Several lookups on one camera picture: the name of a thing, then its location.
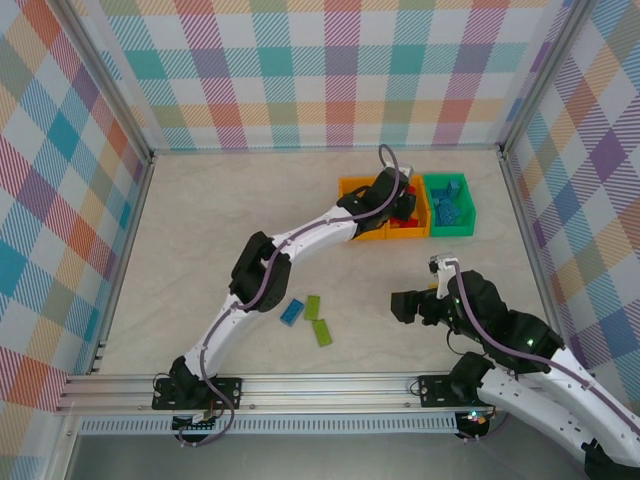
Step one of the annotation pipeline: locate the orange plastic bin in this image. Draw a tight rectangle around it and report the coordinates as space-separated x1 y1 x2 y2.
338 176 390 243
384 174 432 239

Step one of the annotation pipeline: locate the green plastic bin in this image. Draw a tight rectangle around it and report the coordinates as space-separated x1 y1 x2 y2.
422 172 477 238

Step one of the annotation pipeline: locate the long green lego brick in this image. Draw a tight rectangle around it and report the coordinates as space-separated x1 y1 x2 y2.
311 318 334 348

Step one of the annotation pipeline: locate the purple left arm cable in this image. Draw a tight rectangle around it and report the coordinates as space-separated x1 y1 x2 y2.
177 143 404 446

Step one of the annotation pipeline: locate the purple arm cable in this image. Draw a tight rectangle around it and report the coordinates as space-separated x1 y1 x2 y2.
439 257 640 416
177 143 404 446

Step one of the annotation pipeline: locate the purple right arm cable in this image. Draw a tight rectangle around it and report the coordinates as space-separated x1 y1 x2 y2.
439 257 640 416

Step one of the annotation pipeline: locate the aluminium frame rail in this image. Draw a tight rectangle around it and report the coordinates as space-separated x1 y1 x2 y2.
498 149 569 351
149 143 504 155
88 152 156 375

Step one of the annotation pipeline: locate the wide aluminium base rail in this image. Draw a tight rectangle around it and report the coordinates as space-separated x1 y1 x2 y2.
53 372 509 415

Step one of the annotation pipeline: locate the slotted grey cable duct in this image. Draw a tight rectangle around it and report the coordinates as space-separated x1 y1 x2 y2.
78 416 460 436

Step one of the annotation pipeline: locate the aluminium frame post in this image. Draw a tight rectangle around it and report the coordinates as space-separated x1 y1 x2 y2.
58 0 155 161
498 0 587 154

